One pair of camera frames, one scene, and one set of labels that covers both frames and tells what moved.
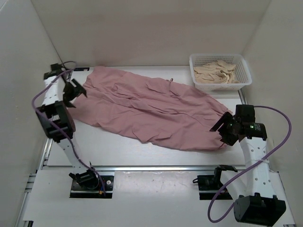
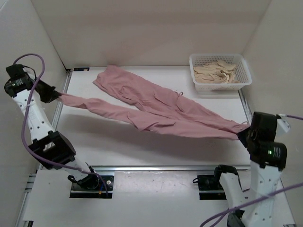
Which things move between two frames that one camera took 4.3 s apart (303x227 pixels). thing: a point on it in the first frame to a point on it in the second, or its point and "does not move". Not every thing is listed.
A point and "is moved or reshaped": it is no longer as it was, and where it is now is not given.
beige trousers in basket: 218,72 does not move
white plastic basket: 219,72 does not move
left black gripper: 77,90 to 51,94
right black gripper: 226,117 to 241,135
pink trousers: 152,107 is moved or reshaped
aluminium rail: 162,168 does not move
